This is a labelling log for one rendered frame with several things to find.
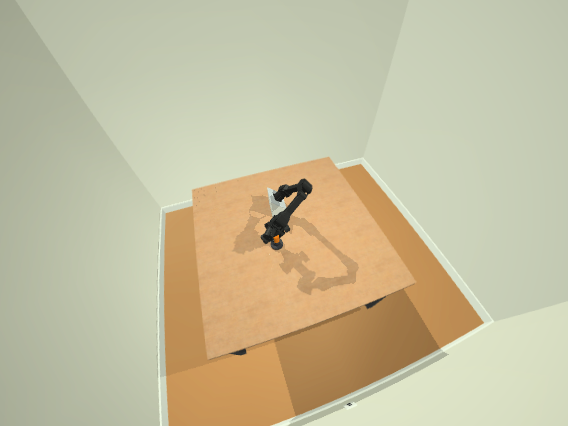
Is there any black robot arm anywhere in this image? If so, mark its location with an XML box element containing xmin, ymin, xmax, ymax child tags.
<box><xmin>263</xmin><ymin>178</ymin><xmax>313</xmax><ymax>241</ymax></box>

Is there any dark grey round pedestal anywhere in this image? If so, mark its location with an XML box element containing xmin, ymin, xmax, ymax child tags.
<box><xmin>271</xmin><ymin>239</ymin><xmax>283</xmax><ymax>250</ymax></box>

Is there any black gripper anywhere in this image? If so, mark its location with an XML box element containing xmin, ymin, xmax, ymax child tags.
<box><xmin>260</xmin><ymin>225</ymin><xmax>290</xmax><ymax>244</ymax></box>

